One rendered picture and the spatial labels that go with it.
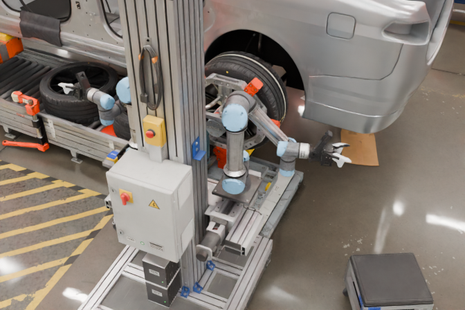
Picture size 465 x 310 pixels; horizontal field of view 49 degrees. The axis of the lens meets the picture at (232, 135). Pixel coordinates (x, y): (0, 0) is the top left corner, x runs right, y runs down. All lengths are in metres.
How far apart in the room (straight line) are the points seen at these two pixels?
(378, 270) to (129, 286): 1.48
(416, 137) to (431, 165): 0.39
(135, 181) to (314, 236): 1.78
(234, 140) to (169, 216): 0.48
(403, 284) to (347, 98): 1.17
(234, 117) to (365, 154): 2.33
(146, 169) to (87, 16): 2.04
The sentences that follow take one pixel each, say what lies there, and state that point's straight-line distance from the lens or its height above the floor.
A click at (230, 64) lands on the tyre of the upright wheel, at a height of 1.18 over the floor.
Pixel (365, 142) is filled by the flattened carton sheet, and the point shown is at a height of 0.01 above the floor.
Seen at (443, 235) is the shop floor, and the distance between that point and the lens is 4.01.
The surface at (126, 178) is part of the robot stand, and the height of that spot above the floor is 1.23.
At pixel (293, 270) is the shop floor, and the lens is 3.53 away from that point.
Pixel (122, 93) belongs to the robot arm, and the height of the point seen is 1.40.
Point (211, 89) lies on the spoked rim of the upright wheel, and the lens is 3.61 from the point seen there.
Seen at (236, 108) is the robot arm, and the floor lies 1.46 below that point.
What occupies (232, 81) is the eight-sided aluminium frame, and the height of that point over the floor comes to 1.12.
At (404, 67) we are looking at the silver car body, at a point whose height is 1.27.
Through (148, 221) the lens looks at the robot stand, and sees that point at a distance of 2.45.
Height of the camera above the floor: 2.78
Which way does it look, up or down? 38 degrees down
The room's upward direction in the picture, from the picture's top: 1 degrees clockwise
